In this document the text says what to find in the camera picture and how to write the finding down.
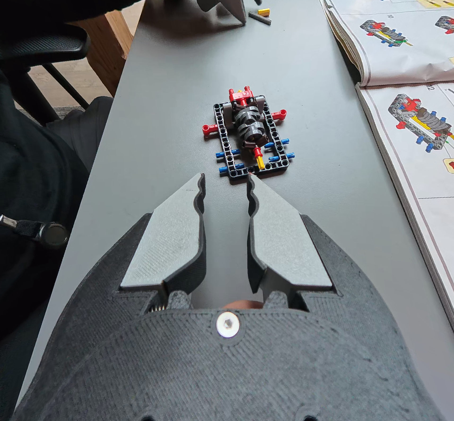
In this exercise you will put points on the wooden furniture panel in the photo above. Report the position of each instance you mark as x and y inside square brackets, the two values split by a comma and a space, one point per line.
[106, 44]

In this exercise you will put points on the person's grey trousers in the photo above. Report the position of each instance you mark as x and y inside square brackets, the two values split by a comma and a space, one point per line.
[88, 126]

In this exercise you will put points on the black office chair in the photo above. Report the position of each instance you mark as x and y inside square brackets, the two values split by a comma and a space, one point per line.
[42, 46]

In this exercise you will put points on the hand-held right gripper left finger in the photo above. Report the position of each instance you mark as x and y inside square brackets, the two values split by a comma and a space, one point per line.
[166, 243]

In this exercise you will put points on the person's black jacket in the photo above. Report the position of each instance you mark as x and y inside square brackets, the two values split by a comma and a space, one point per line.
[32, 165]

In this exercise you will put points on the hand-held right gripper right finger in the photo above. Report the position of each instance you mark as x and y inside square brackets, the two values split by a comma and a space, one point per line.
[283, 247]

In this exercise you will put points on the small yellow lego piece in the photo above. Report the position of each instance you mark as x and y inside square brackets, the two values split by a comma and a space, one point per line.
[264, 11]

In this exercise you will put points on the lego instruction booklet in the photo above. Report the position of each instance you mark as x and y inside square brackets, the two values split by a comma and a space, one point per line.
[390, 55]

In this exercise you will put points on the black frame lego assembly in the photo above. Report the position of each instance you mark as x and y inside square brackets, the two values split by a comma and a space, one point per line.
[250, 115]

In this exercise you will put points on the grey lego axle rod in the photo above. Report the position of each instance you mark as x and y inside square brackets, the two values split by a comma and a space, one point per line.
[260, 18]

